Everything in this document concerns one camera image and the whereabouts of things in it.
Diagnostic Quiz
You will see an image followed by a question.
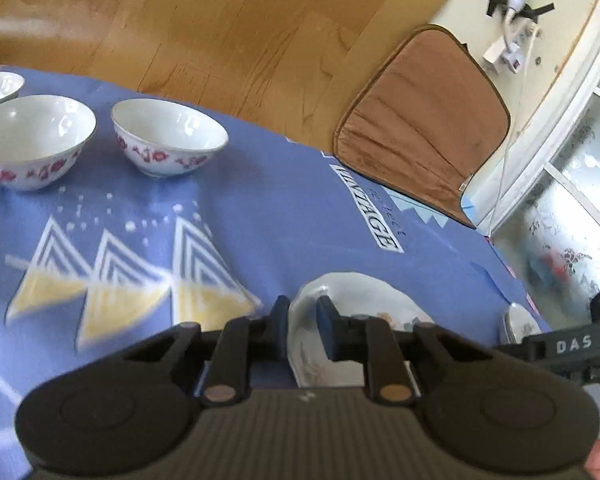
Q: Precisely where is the white power strip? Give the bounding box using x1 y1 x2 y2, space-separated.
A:
482 22 542 74

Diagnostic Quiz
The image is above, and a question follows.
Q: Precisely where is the frosted floral glass door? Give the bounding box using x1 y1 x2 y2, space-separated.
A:
494 90 600 328

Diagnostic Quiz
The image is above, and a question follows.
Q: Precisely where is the blue patterned tablecloth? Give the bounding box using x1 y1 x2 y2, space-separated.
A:
0 70 530 479

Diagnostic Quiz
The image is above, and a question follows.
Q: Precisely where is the small floral plate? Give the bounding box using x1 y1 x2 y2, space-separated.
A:
500 304 543 344

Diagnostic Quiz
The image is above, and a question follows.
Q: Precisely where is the large floral plate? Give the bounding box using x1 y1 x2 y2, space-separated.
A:
287 272 432 388

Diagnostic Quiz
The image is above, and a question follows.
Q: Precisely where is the brown seat cushion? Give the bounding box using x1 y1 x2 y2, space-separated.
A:
332 25 512 226

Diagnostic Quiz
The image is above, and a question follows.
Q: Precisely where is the wood pattern vinyl sheet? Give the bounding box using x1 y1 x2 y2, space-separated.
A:
0 0 446 151

